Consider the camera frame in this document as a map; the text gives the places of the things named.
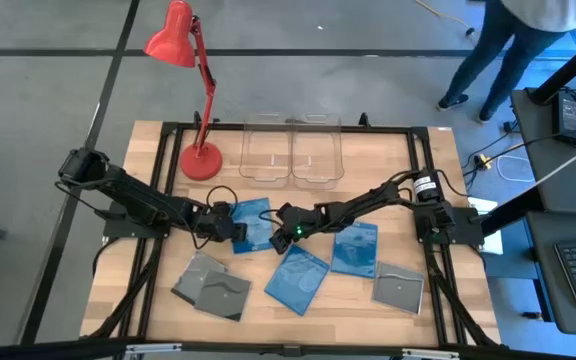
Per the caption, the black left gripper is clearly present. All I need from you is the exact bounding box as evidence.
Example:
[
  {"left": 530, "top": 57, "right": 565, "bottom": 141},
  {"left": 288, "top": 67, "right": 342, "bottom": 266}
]
[{"left": 191, "top": 200, "right": 249, "bottom": 245}]

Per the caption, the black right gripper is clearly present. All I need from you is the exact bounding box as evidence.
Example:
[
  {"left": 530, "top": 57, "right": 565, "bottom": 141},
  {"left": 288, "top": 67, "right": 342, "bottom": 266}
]
[{"left": 269, "top": 201, "right": 330, "bottom": 255}]

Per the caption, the blue jewel case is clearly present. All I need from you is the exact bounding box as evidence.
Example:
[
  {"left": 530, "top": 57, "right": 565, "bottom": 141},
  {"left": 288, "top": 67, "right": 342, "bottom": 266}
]
[
  {"left": 330, "top": 221, "right": 379, "bottom": 279},
  {"left": 263, "top": 243, "right": 331, "bottom": 317},
  {"left": 230, "top": 197, "right": 275, "bottom": 255}
]

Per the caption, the grey jewel case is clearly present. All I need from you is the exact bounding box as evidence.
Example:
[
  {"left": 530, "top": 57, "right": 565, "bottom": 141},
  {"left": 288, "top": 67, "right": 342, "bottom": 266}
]
[
  {"left": 193, "top": 269, "right": 253, "bottom": 323},
  {"left": 170, "top": 250, "right": 229, "bottom": 306},
  {"left": 371, "top": 261, "right": 426, "bottom": 316}
]

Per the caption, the clear plastic bin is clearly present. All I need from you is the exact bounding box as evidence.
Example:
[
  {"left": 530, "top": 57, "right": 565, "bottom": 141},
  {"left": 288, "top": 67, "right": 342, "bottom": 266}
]
[
  {"left": 238, "top": 113, "right": 294, "bottom": 190},
  {"left": 290, "top": 112, "right": 345, "bottom": 191}
]

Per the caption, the red desk lamp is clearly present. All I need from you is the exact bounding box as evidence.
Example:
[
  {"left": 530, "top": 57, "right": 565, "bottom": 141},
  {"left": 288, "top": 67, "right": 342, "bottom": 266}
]
[{"left": 142, "top": 0, "right": 224, "bottom": 182}]

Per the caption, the white paper sheet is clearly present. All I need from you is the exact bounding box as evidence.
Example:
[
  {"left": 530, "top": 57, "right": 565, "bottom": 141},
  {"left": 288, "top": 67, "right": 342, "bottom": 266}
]
[{"left": 467, "top": 196, "right": 504, "bottom": 255}]

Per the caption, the black rig crossbar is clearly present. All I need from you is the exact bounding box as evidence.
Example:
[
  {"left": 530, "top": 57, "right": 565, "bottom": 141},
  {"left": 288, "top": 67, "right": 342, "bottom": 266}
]
[{"left": 0, "top": 337, "right": 576, "bottom": 360}]

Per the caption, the black diagonal rig pole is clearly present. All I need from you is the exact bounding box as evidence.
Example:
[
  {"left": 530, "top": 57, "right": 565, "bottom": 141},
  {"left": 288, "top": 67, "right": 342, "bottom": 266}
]
[
  {"left": 530, "top": 29, "right": 576, "bottom": 106},
  {"left": 477, "top": 187, "right": 544, "bottom": 236}
]

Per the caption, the dark grey side desk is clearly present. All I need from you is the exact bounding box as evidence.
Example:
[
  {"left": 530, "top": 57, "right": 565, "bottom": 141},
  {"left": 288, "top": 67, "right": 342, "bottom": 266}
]
[
  {"left": 510, "top": 87, "right": 576, "bottom": 214},
  {"left": 525, "top": 209, "right": 576, "bottom": 337}
]

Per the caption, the person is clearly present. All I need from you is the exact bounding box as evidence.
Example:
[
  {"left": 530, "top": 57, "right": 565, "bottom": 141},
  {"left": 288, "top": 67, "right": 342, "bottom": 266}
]
[{"left": 436, "top": 0, "right": 576, "bottom": 125}]

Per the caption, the black power adapter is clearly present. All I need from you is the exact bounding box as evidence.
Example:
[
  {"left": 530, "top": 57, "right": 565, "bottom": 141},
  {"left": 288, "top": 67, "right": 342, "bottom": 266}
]
[{"left": 551, "top": 91, "right": 576, "bottom": 147}]

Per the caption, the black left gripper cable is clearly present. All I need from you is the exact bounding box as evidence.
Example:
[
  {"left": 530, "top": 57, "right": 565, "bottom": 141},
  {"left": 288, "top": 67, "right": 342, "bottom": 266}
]
[{"left": 205, "top": 184, "right": 240, "bottom": 211}]

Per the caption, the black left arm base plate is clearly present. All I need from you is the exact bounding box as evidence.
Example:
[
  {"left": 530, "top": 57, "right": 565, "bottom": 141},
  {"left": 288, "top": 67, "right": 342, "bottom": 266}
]
[{"left": 101, "top": 199, "right": 172, "bottom": 240}]

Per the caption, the silver metal bracket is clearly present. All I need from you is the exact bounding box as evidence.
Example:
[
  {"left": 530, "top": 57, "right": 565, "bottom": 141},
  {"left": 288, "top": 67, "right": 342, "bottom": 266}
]
[
  {"left": 124, "top": 342, "right": 183, "bottom": 357},
  {"left": 401, "top": 348, "right": 460, "bottom": 360}
]

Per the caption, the black aluminium table frame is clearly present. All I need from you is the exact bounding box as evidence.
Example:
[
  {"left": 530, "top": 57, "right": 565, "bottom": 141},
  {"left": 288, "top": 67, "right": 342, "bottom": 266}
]
[{"left": 82, "top": 119, "right": 507, "bottom": 349}]

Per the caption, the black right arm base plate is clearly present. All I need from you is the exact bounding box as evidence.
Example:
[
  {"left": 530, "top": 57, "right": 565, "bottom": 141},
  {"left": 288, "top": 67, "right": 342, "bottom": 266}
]
[{"left": 414, "top": 203, "right": 485, "bottom": 247}]

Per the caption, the white cable loop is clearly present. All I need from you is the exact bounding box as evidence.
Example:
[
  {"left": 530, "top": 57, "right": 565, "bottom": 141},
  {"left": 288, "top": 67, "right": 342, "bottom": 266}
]
[{"left": 496, "top": 154, "right": 536, "bottom": 184}]

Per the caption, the yellow floor cable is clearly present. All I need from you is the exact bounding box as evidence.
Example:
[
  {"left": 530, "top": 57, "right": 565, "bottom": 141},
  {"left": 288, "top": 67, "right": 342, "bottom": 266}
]
[{"left": 414, "top": 0, "right": 475, "bottom": 31}]

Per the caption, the light grey cable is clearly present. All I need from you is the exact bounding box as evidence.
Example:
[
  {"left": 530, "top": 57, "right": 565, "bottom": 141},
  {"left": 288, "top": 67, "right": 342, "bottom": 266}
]
[{"left": 532, "top": 144, "right": 576, "bottom": 189}]

